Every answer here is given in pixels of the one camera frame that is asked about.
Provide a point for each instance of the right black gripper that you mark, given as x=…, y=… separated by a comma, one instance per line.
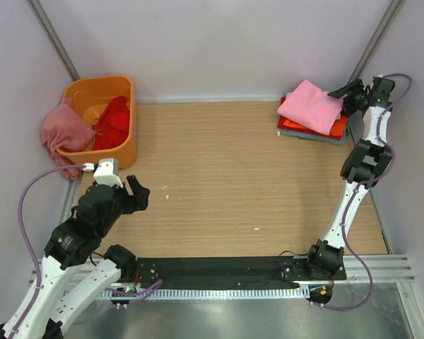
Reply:
x=350, y=95

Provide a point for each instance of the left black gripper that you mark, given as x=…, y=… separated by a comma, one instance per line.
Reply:
x=128, y=199

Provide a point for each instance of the pink t-shirt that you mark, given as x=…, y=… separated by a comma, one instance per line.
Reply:
x=311, y=107

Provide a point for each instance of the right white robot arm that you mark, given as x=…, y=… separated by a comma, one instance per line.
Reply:
x=368, y=161

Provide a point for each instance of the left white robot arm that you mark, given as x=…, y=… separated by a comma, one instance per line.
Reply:
x=42, y=314

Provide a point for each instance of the folded orange t-shirt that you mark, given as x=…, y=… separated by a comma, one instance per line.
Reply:
x=335, y=127

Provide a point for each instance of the folded grey t-shirt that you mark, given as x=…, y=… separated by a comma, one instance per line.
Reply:
x=340, y=141

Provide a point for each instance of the folded red t-shirt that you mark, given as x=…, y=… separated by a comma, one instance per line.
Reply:
x=281, y=123

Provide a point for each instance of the red shirt in basket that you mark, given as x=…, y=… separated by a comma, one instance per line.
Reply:
x=112, y=128

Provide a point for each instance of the dusty pink shirt on basket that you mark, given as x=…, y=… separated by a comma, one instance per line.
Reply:
x=64, y=129

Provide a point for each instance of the orange plastic basket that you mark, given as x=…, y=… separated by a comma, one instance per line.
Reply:
x=106, y=105

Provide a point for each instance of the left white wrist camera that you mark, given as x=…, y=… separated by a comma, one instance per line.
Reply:
x=105, y=172

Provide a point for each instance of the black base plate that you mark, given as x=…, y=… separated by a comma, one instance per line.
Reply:
x=228, y=273

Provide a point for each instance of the white slotted cable duct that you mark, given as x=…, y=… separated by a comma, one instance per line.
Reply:
x=192, y=295

